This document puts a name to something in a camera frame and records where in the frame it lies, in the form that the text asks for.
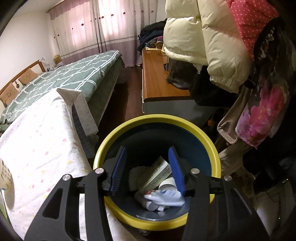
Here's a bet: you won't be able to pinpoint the yellow blue trash bin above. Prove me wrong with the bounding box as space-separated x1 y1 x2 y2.
93 114 221 231

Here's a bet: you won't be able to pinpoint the white bottle in bin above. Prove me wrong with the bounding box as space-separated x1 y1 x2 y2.
159 177 177 190

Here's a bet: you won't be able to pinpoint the beige box in bin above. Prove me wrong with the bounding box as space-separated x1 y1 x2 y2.
138 156 171 194

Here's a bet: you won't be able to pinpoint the white dotted table sheet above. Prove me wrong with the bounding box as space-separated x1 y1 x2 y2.
1 88 134 240

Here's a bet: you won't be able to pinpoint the wooden desk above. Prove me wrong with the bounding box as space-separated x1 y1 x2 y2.
141 49 191 113

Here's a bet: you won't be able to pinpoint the black handbag on desk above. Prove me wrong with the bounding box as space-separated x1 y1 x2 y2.
166 58 198 90

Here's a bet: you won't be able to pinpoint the wooden bed with green quilt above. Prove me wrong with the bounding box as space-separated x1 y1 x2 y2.
1 50 125 133

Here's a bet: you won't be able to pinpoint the floral pink scarf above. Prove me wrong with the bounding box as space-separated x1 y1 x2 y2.
235 80 290 148

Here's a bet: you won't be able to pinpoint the illustrated green white box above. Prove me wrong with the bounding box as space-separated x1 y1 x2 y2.
0 160 13 191

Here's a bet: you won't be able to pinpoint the tissue box on far nightstand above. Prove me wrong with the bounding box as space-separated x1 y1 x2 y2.
53 54 62 65

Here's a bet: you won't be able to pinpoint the right brown pillow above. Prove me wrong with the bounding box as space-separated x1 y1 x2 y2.
18 68 39 85

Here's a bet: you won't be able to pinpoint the brown pillow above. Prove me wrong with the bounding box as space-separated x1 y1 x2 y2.
0 83 19 107
18 68 39 85

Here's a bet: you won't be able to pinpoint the left brown pillow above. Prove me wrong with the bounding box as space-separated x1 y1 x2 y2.
0 83 19 107

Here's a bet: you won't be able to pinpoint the dark clothes on desk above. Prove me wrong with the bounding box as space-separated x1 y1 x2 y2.
137 19 167 54

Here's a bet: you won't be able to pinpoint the cream puffer jacket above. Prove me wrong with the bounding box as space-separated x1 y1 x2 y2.
163 1 251 93

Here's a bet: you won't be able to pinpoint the pink window curtain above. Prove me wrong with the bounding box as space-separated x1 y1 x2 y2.
48 1 166 67

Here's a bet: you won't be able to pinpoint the red dotted garment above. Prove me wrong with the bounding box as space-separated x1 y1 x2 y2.
226 0 279 59

